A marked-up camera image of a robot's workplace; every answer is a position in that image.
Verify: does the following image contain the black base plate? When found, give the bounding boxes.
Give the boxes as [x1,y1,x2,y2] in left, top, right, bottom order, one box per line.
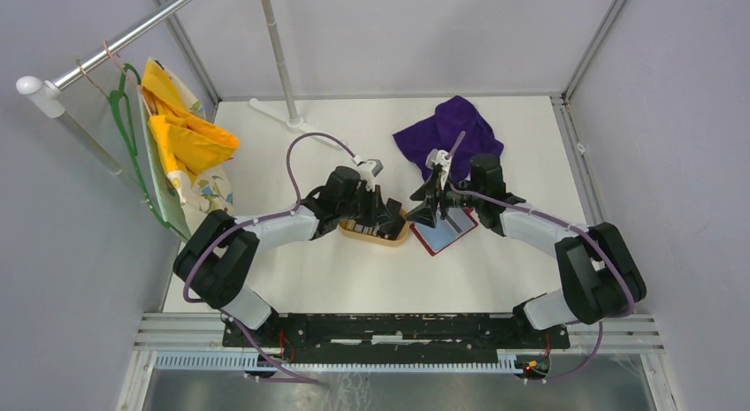
[250,313,570,364]

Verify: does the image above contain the red leather card holder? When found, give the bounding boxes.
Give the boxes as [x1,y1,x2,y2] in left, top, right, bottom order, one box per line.
[410,209,478,256]

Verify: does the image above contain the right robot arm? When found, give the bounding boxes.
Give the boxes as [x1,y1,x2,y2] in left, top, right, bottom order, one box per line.
[406,149,647,347]

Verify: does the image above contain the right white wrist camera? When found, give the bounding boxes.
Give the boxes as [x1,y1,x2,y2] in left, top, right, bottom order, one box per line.
[425,148,452,188]

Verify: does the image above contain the yellow cloth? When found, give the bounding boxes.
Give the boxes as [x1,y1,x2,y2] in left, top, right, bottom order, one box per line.
[141,59,240,184]

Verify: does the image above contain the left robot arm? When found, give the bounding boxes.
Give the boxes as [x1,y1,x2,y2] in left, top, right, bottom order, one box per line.
[172,166,406,347]

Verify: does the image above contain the patterned cream cloth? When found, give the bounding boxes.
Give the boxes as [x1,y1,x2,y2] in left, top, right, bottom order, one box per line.
[141,58,234,235]

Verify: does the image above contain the white slotted cable duct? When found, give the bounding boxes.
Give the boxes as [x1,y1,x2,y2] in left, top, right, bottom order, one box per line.
[153,350,520,375]

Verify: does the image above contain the purple cloth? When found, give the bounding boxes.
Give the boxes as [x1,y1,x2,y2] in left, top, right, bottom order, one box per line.
[393,95,504,181]

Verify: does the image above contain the purple cable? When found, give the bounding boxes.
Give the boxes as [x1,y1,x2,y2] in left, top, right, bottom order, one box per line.
[182,132,360,386]
[445,130,637,383]

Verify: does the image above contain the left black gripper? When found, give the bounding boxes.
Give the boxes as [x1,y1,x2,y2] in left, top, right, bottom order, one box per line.
[337,183,393,228]

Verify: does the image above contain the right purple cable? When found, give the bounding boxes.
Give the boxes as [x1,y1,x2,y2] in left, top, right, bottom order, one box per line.
[445,130,637,383]

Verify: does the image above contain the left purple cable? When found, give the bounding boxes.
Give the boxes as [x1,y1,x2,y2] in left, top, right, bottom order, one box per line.
[182,132,360,386]

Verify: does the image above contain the green clothes hanger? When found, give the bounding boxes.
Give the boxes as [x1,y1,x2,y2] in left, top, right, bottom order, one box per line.
[108,63,189,242]

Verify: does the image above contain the metal clothes rack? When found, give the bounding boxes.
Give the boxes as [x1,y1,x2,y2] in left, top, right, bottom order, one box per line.
[15,0,348,187]

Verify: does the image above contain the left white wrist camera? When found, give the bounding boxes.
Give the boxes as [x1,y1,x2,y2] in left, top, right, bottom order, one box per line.
[352,156,384,192]

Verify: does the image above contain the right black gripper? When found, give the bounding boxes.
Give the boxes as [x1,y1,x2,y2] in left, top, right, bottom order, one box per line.
[404,171,483,229]

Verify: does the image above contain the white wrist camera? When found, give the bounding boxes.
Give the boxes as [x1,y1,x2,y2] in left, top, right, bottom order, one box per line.
[352,156,384,192]
[425,148,452,188]

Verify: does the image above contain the grey credit card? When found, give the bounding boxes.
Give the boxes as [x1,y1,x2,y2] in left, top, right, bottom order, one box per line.
[444,216,463,233]

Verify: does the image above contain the cards in tray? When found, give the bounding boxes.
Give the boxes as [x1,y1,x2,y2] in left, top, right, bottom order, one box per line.
[345,220,388,239]

